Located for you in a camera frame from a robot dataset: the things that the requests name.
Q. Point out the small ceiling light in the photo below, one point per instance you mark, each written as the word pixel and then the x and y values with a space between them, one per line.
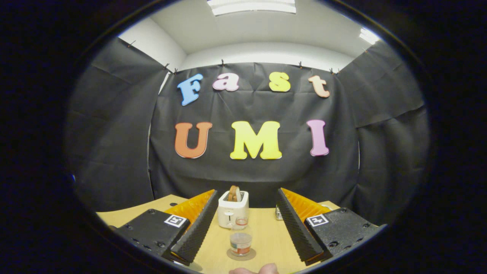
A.
pixel 368 36

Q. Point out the clear juice bottle red label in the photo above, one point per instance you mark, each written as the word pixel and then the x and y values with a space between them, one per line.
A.
pixel 241 241

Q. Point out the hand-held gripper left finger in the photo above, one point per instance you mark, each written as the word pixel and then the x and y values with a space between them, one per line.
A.
pixel 198 228

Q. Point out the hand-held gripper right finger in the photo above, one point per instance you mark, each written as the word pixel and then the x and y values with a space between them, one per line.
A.
pixel 296 228

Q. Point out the bread slice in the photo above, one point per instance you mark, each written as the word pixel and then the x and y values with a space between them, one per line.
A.
pixel 234 193

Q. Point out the round brown coaster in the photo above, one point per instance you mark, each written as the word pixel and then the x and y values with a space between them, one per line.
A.
pixel 232 257

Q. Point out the white toaster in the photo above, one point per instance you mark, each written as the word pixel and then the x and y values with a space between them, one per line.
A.
pixel 228 213

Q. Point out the long ceiling light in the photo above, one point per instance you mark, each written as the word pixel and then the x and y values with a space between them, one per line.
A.
pixel 253 6

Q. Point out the wooden table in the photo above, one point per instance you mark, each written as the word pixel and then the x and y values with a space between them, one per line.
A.
pixel 266 236

